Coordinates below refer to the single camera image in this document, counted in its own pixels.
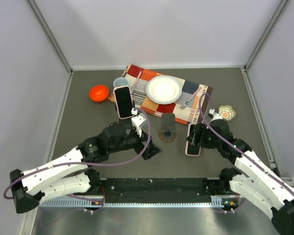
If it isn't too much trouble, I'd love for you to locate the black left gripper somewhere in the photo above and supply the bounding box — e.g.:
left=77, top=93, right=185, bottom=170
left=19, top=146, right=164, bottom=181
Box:
left=109, top=127, right=162, bottom=160

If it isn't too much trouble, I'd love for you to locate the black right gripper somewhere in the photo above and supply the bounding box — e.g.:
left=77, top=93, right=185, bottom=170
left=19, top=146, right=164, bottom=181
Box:
left=187, top=122, right=221, bottom=149

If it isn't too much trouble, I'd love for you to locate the grey stand wooden base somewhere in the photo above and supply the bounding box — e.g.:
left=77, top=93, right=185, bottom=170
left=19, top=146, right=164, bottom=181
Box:
left=159, top=113, right=177, bottom=142

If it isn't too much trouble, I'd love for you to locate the black clamp phone stand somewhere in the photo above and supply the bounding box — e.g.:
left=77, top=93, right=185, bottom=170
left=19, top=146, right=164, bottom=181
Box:
left=114, top=101, right=134, bottom=129

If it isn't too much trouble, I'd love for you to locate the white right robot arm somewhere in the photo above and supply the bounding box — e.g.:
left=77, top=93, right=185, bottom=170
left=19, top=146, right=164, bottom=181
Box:
left=187, top=119, right=294, bottom=235

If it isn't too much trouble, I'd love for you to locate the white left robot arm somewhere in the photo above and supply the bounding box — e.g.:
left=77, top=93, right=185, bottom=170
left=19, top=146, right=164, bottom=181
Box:
left=10, top=122, right=162, bottom=214

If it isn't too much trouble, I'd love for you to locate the checked orange red placemat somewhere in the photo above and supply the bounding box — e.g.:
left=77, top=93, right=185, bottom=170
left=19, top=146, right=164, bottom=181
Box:
left=122, top=65, right=213, bottom=125

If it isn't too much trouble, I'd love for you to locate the small patterned flower dish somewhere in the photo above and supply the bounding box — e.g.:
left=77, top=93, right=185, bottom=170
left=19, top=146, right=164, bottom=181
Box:
left=218, top=105, right=236, bottom=121

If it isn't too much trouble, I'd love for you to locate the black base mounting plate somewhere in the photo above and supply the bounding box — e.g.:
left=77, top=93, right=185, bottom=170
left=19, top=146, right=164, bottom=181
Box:
left=102, top=178, right=224, bottom=203

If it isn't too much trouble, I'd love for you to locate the white deep plate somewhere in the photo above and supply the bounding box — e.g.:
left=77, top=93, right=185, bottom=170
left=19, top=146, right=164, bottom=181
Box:
left=146, top=75, right=182, bottom=104

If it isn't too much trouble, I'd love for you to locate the light blue footed cup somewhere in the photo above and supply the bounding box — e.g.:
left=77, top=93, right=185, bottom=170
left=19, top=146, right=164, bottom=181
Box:
left=113, top=77, right=132, bottom=88

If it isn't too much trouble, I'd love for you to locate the orange plastic bowl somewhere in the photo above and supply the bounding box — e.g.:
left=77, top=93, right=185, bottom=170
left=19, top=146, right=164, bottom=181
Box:
left=89, top=85, right=109, bottom=103

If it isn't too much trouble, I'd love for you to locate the fork with pink handle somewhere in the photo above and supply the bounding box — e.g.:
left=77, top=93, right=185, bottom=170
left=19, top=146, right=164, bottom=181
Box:
left=180, top=87, right=201, bottom=110

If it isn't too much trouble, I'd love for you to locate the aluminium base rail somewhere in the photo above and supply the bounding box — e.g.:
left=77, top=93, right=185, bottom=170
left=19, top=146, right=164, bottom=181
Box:
left=29, top=177, right=294, bottom=209

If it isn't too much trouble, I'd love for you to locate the right aluminium frame post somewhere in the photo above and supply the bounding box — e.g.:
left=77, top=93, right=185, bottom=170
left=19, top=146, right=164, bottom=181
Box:
left=244, top=0, right=290, bottom=72

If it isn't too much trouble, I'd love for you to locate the aluminium frame post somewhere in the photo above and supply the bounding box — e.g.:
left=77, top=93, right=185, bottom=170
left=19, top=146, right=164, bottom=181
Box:
left=244, top=0, right=290, bottom=72
left=26, top=0, right=74, bottom=74

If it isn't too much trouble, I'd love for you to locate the left aluminium frame post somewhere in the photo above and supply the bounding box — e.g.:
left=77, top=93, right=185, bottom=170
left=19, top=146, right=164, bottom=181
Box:
left=26, top=0, right=74, bottom=74

